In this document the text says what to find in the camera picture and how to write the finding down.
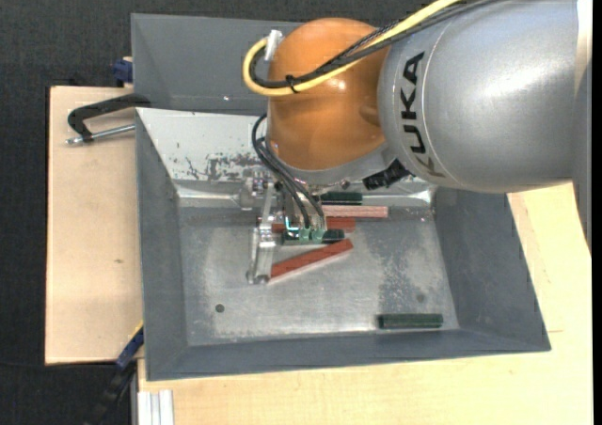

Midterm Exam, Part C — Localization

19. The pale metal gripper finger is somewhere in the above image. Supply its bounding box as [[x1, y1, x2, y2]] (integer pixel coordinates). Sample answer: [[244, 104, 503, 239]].
[[246, 224, 277, 286], [247, 173, 277, 231]]

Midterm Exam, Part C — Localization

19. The red-brown flat block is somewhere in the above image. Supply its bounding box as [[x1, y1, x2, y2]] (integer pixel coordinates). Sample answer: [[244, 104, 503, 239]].
[[266, 238, 356, 285], [271, 217, 357, 233]]

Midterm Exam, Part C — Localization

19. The pale pink flat block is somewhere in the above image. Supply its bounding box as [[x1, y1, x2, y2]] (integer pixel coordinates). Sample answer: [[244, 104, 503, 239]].
[[321, 205, 390, 220]]

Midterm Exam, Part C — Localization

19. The grey metal bin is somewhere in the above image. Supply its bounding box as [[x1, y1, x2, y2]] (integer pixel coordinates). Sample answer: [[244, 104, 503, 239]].
[[130, 12, 552, 382]]

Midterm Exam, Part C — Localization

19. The pale flat board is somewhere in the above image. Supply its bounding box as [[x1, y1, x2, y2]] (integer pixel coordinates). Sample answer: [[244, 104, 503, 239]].
[[44, 86, 145, 366]]

